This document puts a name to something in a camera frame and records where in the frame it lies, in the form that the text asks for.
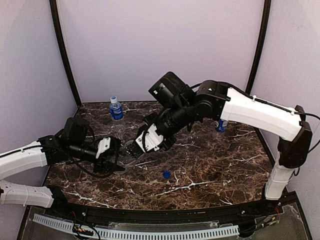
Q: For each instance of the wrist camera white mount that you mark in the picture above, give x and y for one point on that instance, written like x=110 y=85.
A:
x=103 y=146
x=147 y=140

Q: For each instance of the black front table rail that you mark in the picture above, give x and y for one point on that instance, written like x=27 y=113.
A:
x=231 y=214

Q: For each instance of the white slotted cable duct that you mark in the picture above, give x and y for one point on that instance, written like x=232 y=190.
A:
x=139 y=231

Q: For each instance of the Pepsi bottle blue label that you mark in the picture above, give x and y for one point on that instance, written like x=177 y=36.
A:
x=219 y=129

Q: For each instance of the right black frame post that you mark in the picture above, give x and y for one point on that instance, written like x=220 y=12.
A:
x=259 y=46

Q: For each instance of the left black frame post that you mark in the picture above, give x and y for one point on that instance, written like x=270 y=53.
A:
x=63 y=51

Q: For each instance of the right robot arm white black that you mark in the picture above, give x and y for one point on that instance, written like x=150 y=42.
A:
x=222 y=101

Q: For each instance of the clear bottle white cap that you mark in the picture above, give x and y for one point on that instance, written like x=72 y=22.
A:
x=125 y=160

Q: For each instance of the Pocari Sweat bottle blue label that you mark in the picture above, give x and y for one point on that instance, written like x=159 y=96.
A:
x=117 y=115

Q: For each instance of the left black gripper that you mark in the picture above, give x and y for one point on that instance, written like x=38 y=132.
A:
x=110 y=155

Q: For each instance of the black frame post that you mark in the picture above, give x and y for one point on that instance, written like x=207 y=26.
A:
x=259 y=46
x=63 y=51

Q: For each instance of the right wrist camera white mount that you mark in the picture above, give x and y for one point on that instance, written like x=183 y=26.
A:
x=147 y=140

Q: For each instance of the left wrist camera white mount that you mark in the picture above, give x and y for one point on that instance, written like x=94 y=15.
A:
x=103 y=146

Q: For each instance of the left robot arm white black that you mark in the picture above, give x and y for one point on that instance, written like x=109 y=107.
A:
x=69 y=144

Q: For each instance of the blue bottle cap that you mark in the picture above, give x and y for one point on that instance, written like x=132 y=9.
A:
x=166 y=174

